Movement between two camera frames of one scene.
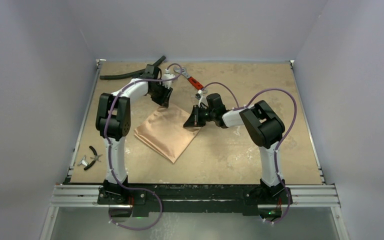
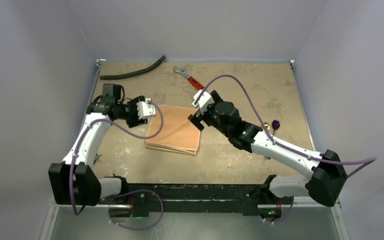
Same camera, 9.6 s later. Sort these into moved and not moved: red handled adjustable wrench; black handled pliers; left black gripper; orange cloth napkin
Moved: orange cloth napkin; left black gripper
Not moved: black handled pliers; red handled adjustable wrench
